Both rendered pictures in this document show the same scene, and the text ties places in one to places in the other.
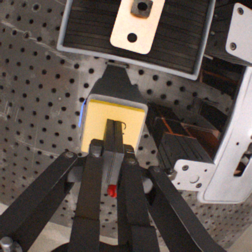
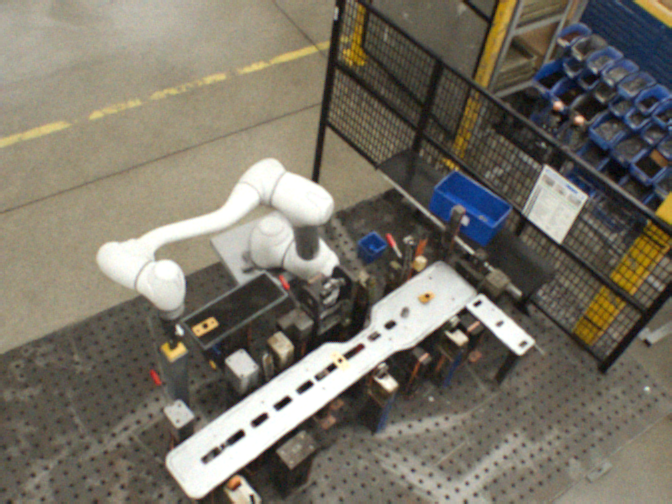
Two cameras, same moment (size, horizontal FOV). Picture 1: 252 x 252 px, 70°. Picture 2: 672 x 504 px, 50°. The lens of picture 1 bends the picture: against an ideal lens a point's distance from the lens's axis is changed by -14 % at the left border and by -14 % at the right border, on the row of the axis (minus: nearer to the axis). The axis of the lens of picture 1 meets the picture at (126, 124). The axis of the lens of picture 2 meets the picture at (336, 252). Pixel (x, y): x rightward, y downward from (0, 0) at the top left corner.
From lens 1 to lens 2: 2.38 m
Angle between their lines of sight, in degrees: 59
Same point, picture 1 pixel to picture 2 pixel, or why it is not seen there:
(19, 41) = (145, 339)
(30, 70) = (133, 361)
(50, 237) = not seen: outside the picture
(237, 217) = not seen: outside the picture
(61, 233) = not seen: outside the picture
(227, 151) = (206, 436)
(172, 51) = (204, 339)
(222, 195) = (183, 469)
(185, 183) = (172, 414)
